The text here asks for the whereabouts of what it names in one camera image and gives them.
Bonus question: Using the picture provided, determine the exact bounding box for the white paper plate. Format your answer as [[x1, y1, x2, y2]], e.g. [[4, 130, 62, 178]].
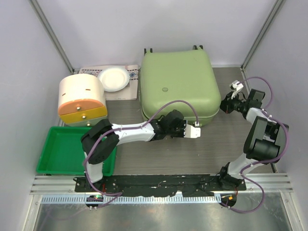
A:
[[97, 66, 129, 92]]

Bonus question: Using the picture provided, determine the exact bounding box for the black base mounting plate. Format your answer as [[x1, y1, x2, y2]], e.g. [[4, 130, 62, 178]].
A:
[[73, 174, 246, 197]]

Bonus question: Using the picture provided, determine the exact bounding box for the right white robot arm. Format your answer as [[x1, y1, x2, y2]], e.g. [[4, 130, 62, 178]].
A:
[[217, 89, 289, 190]]

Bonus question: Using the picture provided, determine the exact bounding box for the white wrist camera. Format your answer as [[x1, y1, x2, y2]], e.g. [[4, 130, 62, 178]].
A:
[[230, 80, 244, 99], [184, 124, 201, 139]]

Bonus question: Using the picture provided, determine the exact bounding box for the white slotted cable duct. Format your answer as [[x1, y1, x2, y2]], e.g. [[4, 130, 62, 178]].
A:
[[41, 194, 221, 205]]

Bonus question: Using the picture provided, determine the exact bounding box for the patterned cloth placemat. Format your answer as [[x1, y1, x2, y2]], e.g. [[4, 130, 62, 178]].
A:
[[79, 65, 139, 101]]

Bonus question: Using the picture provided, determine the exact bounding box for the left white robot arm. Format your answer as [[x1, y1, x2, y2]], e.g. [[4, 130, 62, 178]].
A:
[[81, 110, 193, 192]]

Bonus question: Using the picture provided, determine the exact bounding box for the green hard-shell suitcase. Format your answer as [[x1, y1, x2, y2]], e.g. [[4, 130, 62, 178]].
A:
[[139, 45, 221, 126]]

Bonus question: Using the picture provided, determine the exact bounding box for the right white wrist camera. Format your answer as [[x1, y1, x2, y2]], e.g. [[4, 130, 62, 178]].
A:
[[230, 80, 244, 99]]

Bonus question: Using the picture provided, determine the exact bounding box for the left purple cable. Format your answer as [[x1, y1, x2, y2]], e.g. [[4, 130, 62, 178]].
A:
[[45, 100, 200, 208]]

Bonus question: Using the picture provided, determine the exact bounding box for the green plastic tray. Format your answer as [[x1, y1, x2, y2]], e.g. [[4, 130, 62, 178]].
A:
[[36, 126, 117, 178]]

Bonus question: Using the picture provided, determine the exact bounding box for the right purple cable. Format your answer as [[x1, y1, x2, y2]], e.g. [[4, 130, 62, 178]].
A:
[[220, 76, 289, 214]]

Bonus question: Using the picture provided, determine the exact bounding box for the cream round drawer cabinet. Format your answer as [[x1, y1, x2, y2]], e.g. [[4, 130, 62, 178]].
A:
[[58, 74, 108, 127]]

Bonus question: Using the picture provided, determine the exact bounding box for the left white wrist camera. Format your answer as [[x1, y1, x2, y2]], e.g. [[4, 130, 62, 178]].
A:
[[184, 124, 201, 139]]

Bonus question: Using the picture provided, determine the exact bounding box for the purple cable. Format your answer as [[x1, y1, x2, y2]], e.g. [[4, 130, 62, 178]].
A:
[[45, 100, 200, 208], [220, 76, 289, 214]]

